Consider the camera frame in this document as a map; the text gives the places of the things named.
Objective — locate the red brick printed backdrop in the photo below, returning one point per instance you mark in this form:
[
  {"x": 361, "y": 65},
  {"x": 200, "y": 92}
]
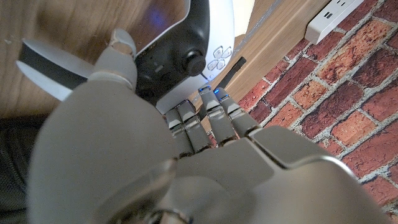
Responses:
[{"x": 342, "y": 93}]

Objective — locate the white power strip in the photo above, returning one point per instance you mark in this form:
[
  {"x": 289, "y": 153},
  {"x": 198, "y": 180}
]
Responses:
[{"x": 329, "y": 20}]

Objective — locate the yellow sponge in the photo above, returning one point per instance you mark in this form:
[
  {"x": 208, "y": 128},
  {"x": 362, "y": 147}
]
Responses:
[{"x": 242, "y": 15}]

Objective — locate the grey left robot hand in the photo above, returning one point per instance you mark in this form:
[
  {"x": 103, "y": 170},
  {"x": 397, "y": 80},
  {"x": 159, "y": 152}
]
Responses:
[{"x": 109, "y": 161}]

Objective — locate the white black game controller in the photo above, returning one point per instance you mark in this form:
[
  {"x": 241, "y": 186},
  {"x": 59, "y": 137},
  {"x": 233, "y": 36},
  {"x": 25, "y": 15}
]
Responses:
[{"x": 174, "y": 46}]

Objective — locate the black backpack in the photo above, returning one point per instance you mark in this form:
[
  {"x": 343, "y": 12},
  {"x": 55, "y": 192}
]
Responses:
[{"x": 15, "y": 161}]

